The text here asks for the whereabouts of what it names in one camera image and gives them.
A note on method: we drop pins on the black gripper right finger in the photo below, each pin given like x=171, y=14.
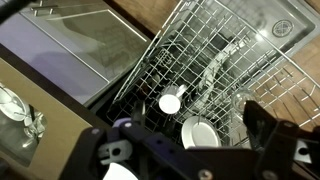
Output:
x=259, y=124

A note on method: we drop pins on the clear drinking glass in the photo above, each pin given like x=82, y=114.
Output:
x=240, y=97

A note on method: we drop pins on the white ceramic mug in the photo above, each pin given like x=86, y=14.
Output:
x=171, y=98

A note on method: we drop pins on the white ceramic plate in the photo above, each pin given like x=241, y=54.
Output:
x=197, y=131

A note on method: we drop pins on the metal wire dishwasher rack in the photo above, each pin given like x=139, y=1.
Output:
x=287, y=96

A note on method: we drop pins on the grey cabinet door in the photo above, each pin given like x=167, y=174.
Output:
x=82, y=46

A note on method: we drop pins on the stainless kitchen sink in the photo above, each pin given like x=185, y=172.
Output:
x=21, y=127

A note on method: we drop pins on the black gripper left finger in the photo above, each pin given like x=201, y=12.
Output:
x=138, y=113

